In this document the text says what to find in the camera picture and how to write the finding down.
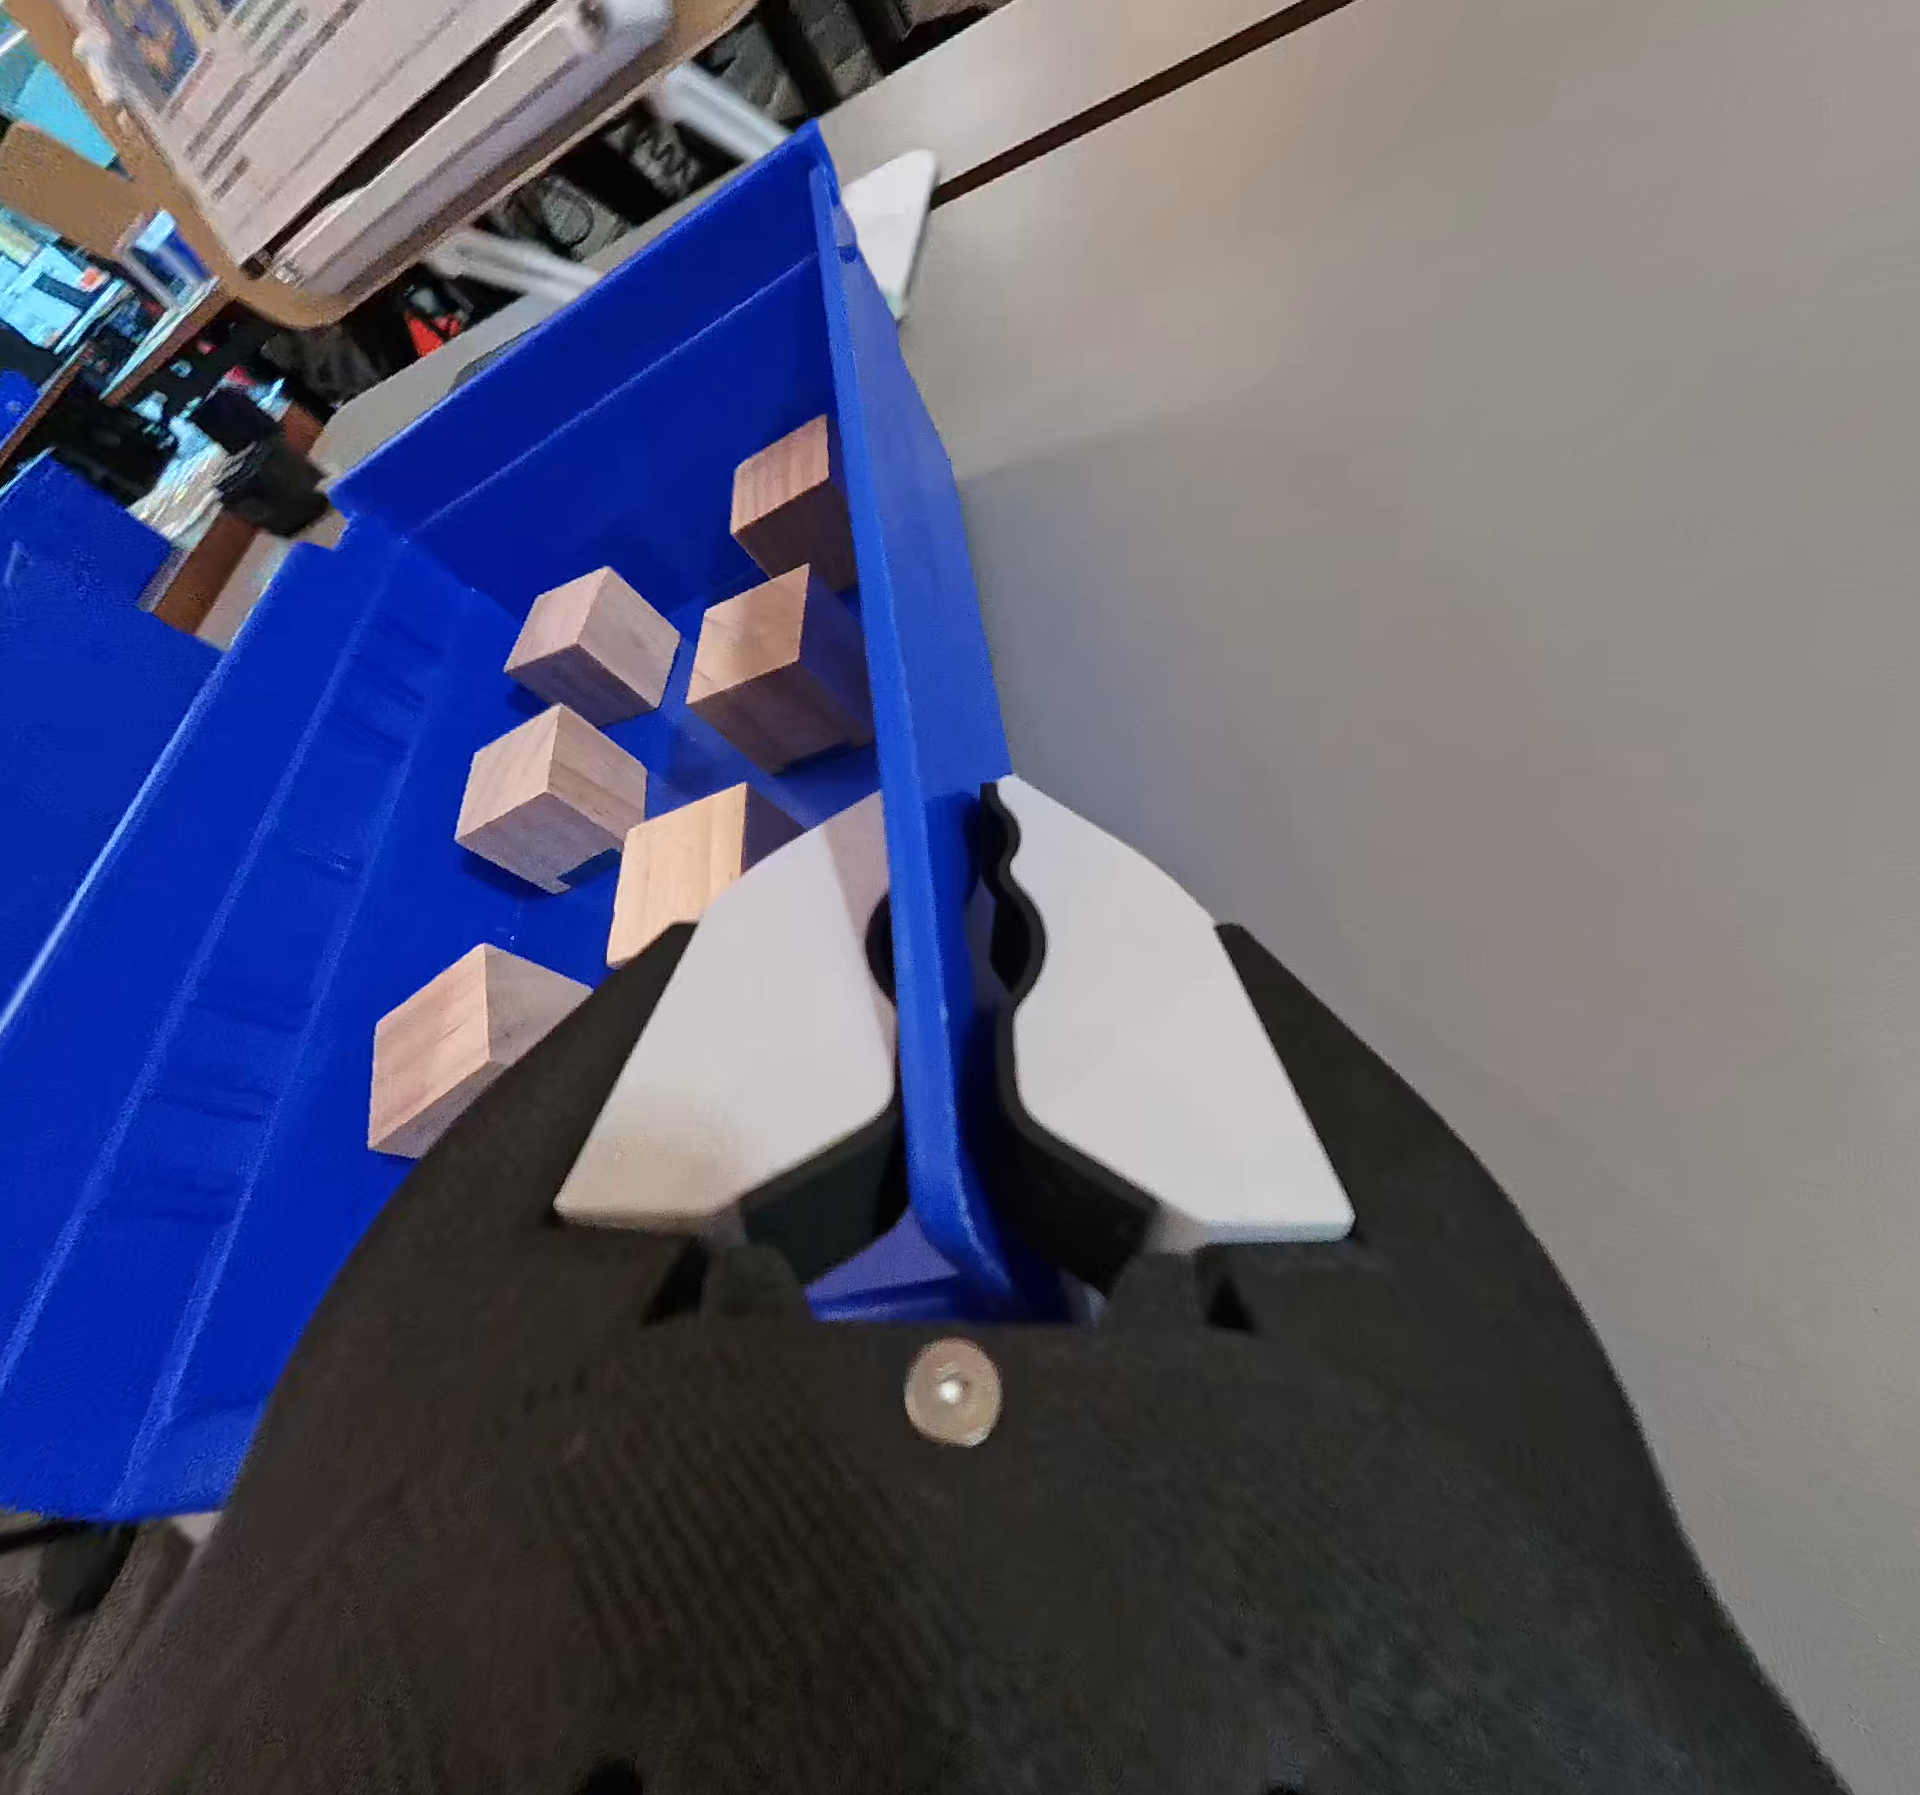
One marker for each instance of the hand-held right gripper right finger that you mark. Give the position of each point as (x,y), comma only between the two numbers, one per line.
(1170,1076)

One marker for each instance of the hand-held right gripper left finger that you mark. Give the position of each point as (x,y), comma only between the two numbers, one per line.
(751,1060)

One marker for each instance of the group of wooden cubes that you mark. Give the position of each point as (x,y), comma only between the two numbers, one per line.
(578,640)

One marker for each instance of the blue plastic bin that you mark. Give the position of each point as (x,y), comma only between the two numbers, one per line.
(224,1001)
(89,715)

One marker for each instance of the grey desk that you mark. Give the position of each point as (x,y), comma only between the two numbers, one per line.
(1425,551)

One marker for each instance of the wooden document stand white base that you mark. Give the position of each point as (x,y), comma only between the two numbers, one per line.
(448,146)

